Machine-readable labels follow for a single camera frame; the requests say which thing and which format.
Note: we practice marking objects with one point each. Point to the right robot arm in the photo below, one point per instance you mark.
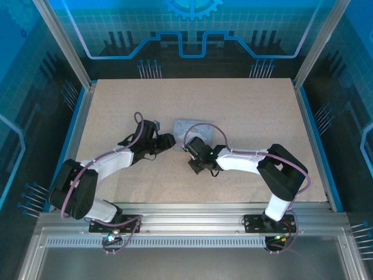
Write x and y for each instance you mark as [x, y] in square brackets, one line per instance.
[279, 172]

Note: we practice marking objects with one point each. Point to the small lit circuit board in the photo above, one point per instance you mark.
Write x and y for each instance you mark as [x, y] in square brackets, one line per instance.
[279, 237]
[112, 237]

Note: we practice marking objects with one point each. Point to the aluminium side rail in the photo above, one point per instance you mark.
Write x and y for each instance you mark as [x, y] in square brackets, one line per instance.
[80, 122]
[308, 122]

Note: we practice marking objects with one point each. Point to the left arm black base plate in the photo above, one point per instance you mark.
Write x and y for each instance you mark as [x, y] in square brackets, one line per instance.
[131, 223]

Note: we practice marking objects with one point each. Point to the grey metal sheet tray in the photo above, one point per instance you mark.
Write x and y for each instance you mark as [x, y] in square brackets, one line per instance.
[189, 262]

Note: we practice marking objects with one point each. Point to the aluminium front frame rail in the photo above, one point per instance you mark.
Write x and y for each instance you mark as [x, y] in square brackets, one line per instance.
[189, 217]

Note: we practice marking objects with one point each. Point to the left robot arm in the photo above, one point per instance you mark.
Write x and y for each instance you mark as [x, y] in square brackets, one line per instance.
[84, 186]

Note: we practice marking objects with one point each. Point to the aluminium frame post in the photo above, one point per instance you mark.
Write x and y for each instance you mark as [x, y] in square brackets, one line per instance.
[65, 43]
[319, 43]

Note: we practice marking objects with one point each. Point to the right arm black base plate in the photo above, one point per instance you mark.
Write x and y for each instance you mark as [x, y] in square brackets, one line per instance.
[253, 223]

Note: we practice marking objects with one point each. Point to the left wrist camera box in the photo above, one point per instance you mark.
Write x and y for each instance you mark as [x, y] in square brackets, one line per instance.
[157, 125]

